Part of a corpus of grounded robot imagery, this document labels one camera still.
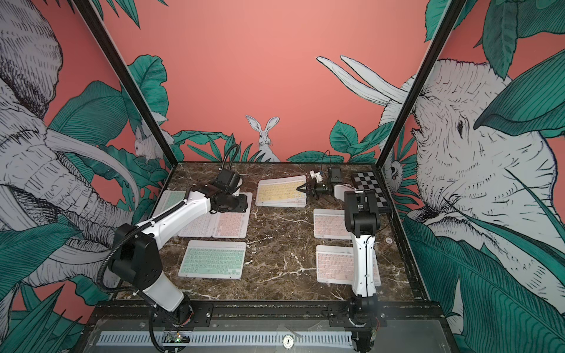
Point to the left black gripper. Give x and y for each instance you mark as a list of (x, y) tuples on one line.
[(243, 205)]

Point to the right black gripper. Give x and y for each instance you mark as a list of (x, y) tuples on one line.
[(313, 190)]

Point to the yellow keyboard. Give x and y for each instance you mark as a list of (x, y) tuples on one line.
[(280, 190)]

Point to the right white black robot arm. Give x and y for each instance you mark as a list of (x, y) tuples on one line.
[(361, 220)]

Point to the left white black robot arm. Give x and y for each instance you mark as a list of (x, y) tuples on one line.
[(134, 262)]

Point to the left white keyboard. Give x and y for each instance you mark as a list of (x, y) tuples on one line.
[(205, 226)]

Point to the black white checkerboard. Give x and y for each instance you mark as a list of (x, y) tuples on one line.
[(367, 181)]

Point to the near green keyboard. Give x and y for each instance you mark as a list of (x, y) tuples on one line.
[(213, 260)]

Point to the green keyboard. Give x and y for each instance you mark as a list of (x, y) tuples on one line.
[(167, 200), (213, 260)]

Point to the far left green keyboard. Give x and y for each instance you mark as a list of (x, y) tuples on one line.
[(167, 200)]

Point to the round silver lock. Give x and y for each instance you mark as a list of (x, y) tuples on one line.
[(288, 341)]

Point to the small electronics board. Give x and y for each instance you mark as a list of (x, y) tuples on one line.
[(176, 338)]

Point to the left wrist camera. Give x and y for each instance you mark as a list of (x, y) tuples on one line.
[(227, 181)]

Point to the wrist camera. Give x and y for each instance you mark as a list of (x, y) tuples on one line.
[(335, 175), (227, 181)]

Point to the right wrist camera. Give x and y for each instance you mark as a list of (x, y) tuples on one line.
[(335, 175)]

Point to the black front mounting rail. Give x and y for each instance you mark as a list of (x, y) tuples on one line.
[(336, 313)]

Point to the white slotted cable duct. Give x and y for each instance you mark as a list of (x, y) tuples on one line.
[(228, 338)]

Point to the right black frame post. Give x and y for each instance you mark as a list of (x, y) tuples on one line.
[(450, 17)]

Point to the black frame post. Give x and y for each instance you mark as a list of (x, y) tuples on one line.
[(94, 23), (450, 17)]

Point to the left black frame post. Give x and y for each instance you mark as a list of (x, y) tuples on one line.
[(94, 23)]

